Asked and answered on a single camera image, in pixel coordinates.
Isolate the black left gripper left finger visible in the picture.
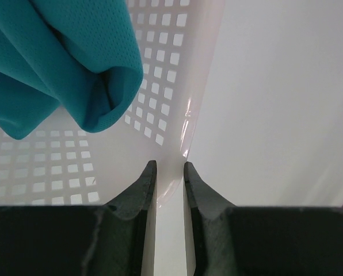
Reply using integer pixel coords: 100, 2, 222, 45
0, 160, 157, 275

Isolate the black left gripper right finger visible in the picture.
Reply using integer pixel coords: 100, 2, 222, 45
184, 162, 343, 275

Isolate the white perforated plastic basket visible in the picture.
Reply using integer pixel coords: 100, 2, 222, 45
0, 1, 224, 205

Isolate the teal t shirt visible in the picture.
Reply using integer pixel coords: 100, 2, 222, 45
0, 1, 143, 139

